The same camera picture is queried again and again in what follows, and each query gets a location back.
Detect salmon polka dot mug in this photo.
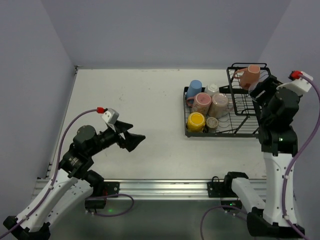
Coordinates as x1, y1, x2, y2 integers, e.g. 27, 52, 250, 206
233, 64, 261, 91

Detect clear faceted glass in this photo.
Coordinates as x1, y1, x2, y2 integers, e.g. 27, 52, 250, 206
248, 81, 261, 102

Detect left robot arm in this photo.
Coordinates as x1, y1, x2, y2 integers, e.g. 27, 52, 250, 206
3, 121, 146, 240

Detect aluminium mounting rail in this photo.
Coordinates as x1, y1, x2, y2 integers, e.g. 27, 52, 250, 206
31, 179, 266, 201

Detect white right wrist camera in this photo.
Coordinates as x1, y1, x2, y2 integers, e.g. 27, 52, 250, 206
276, 70, 314, 96

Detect yellow ceramic mug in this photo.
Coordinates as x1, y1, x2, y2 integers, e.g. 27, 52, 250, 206
186, 112, 206, 133

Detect small speckled glass cup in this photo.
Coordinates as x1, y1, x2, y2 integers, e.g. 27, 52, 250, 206
205, 117, 219, 133

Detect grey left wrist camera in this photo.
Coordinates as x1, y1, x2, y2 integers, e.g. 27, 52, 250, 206
101, 108, 119, 125

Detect black two-tier dish rack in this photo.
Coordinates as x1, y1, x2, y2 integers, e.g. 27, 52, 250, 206
183, 62, 262, 138

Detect white ceramic cup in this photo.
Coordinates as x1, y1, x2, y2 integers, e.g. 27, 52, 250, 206
204, 83, 220, 97

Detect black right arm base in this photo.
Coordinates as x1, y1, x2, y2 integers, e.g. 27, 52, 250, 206
206, 175, 243, 209

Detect pink smiley face mug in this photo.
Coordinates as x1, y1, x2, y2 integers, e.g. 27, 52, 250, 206
186, 92, 212, 116

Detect light blue plastic cup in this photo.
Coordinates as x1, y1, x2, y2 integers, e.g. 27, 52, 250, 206
185, 79, 202, 99

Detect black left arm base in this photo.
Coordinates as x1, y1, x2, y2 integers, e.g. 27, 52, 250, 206
84, 181, 120, 213

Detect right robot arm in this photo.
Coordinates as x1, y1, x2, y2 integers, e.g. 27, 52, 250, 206
223, 75, 305, 239

